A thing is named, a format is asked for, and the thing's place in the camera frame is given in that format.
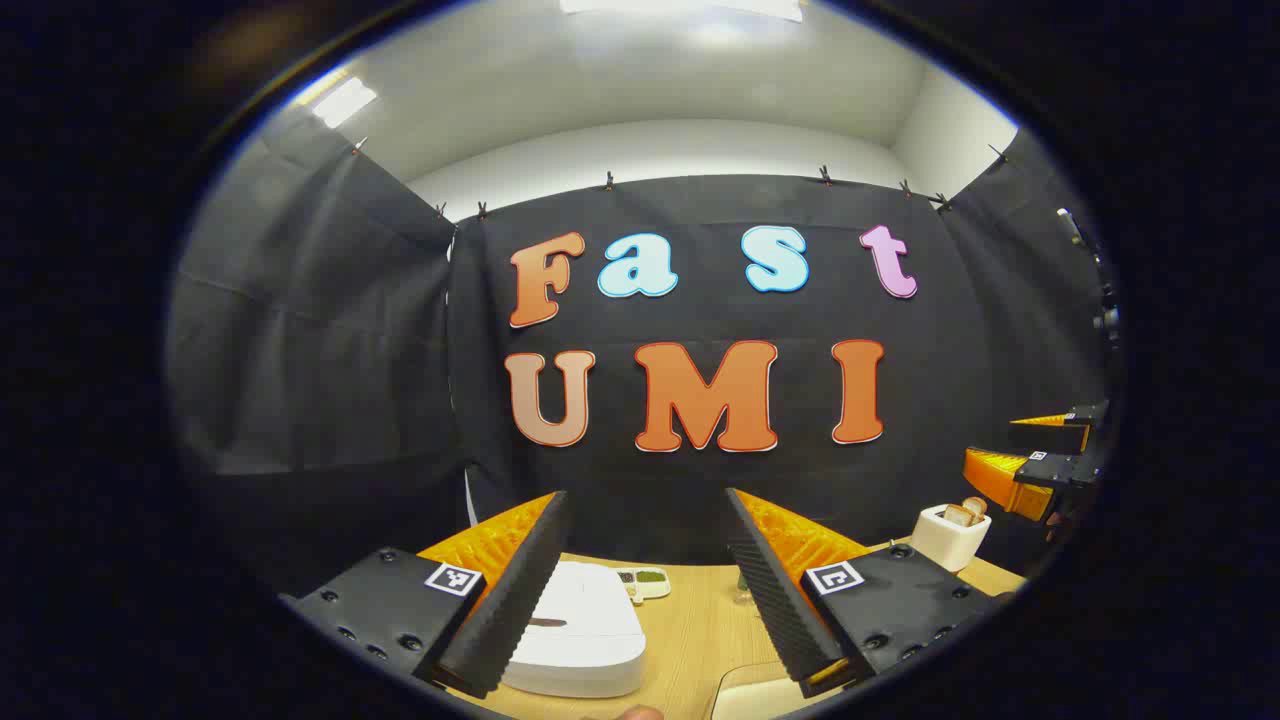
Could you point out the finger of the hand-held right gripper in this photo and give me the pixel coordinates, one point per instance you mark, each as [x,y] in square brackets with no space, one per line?
[1060,470]
[1075,415]

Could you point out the ceiling light panel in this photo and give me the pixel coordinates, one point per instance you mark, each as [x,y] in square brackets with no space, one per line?
[680,6]
[343,102]

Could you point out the white divided grain dish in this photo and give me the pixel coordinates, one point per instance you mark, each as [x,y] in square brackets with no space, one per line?
[645,582]

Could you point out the white rice cooker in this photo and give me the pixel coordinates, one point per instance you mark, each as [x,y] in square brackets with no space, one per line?
[585,630]

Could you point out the clear plastic rice container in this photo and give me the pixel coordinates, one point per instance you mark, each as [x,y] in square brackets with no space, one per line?
[735,690]

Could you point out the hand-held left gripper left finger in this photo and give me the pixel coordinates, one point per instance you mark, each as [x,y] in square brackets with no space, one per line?
[510,610]

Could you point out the row of black cloth clips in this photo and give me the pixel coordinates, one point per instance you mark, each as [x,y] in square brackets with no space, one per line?
[825,176]

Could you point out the toast bread slice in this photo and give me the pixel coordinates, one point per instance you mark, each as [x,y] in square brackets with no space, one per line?
[976,507]
[958,515]

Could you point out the clear plastic water bottle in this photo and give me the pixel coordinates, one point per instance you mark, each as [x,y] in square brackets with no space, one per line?
[744,590]

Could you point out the white toaster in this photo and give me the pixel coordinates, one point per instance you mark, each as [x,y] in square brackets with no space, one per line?
[945,545]

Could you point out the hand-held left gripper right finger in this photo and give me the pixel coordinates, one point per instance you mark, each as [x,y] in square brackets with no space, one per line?
[780,610]

